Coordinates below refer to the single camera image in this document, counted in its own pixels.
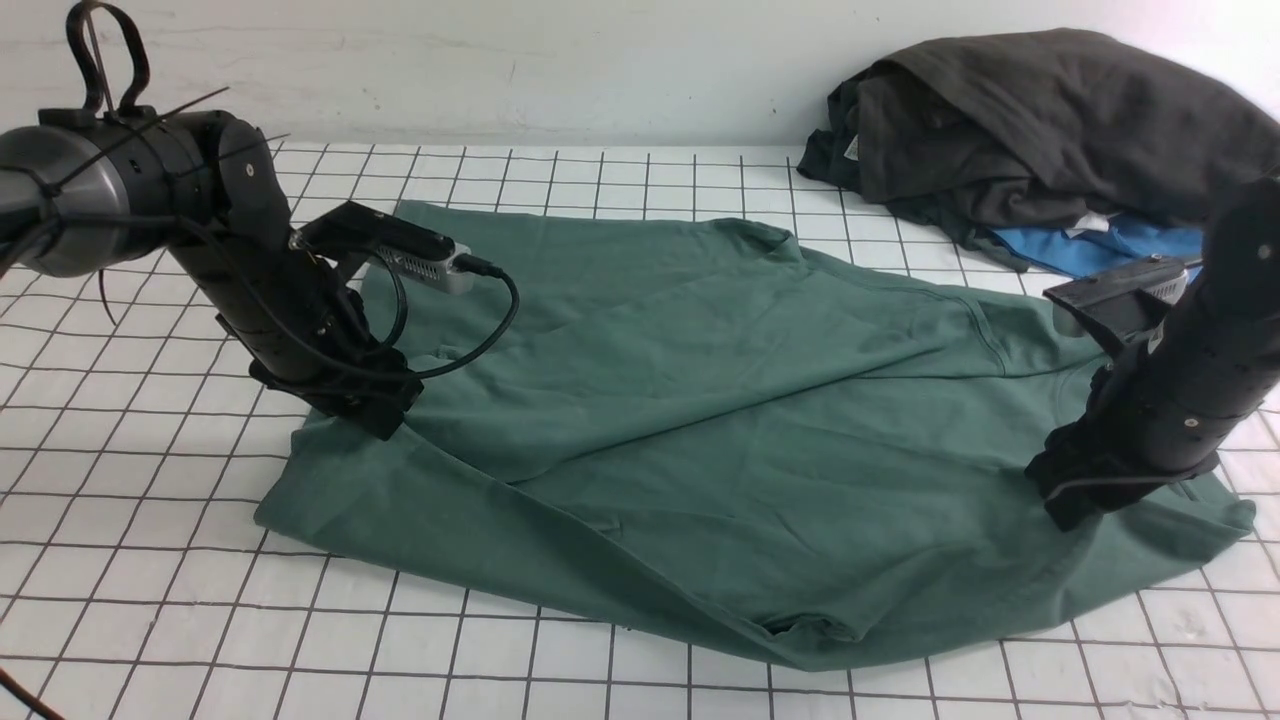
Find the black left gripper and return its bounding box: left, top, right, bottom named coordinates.
left=248, top=340, right=422, bottom=439

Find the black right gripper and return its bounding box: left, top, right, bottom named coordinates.
left=1024, top=420, right=1219, bottom=532

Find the green long-sleeve top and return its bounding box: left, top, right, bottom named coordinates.
left=255, top=201, right=1256, bottom=671

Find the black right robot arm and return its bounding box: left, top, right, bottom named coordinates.
left=1025, top=176, right=1279, bottom=530

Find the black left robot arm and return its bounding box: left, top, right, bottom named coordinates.
left=1, top=111, right=422, bottom=439

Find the blue garment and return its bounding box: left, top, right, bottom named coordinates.
left=991, top=213, right=1204, bottom=278

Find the white grid tablecloth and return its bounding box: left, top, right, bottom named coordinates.
left=0, top=142, right=1280, bottom=720

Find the dark grey garment pile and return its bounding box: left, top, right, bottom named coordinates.
left=797, top=28, right=1279, bottom=272

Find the black camera cable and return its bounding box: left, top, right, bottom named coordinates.
left=340, top=255, right=521, bottom=380

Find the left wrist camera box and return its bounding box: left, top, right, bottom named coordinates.
left=291, top=201, right=474, bottom=295

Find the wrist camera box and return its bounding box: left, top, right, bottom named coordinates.
left=291, top=201, right=474, bottom=295
left=1043, top=255, right=1202, bottom=359

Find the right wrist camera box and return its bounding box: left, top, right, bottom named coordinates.
left=1043, top=255, right=1202, bottom=359

